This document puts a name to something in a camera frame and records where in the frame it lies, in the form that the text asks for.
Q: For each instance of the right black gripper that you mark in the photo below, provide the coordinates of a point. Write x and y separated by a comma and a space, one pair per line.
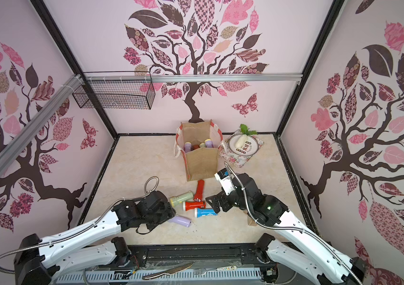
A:
221, 201

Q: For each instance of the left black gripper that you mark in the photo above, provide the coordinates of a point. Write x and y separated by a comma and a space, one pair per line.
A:
167, 214

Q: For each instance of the purple flashlight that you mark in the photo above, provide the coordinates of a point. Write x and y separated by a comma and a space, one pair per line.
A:
182, 221
208, 143
187, 147

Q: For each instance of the brown jute tote bag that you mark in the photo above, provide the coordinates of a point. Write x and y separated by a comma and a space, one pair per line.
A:
200, 163

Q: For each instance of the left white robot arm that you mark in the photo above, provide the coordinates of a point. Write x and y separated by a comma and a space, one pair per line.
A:
40, 261

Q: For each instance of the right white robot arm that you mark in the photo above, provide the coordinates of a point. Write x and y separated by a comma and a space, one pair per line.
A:
310, 256

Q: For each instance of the blue flashlight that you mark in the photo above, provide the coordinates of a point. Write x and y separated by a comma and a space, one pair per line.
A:
204, 212

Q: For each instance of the butter knife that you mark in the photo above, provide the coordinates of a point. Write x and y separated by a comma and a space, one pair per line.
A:
168, 272

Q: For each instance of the white toy radish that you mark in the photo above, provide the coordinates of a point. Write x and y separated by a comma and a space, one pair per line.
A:
246, 132

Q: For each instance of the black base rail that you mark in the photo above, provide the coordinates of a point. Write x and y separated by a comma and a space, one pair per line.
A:
148, 255

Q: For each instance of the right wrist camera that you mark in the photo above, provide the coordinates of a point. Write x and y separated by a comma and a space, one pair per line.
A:
225, 180

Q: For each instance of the black wire basket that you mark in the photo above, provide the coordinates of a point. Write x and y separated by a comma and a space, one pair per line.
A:
128, 90

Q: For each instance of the diagonal aluminium rail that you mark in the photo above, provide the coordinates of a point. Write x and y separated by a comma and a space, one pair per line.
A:
18, 144

